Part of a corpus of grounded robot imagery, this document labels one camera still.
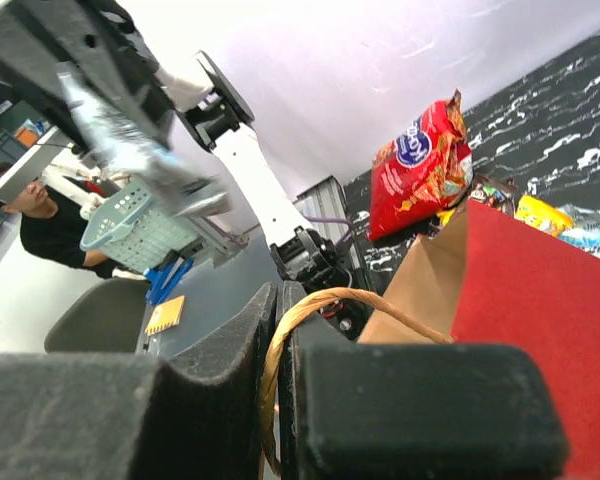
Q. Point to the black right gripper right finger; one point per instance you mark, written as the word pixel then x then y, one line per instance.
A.
pixel 413 411

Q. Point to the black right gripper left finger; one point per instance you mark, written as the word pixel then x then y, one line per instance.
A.
pixel 125 416

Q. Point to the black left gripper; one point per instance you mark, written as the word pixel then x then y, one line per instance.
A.
pixel 37 36

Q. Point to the silver snack packet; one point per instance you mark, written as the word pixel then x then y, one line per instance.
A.
pixel 122 146

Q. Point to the red brown paper bag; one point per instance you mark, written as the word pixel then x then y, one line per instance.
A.
pixel 485 278

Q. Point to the yellow M&M's pack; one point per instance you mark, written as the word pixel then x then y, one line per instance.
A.
pixel 444 217
pixel 542 216

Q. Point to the red candy bag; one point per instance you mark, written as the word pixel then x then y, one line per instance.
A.
pixel 422 171

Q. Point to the light blue snack packet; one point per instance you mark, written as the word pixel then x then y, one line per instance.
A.
pixel 584 233

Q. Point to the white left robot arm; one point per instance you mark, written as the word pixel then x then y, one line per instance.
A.
pixel 174 123

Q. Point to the grey chair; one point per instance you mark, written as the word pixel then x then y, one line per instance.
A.
pixel 106 318

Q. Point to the yellow notebook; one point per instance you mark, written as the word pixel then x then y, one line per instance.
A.
pixel 165 315

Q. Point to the person in black shirt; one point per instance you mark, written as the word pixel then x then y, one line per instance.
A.
pixel 51 228

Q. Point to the light blue laundry basket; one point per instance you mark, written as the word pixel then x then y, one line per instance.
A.
pixel 133 228

